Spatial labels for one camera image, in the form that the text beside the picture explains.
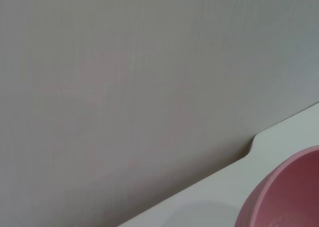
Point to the pink plastic bowl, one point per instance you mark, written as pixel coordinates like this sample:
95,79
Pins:
291,192

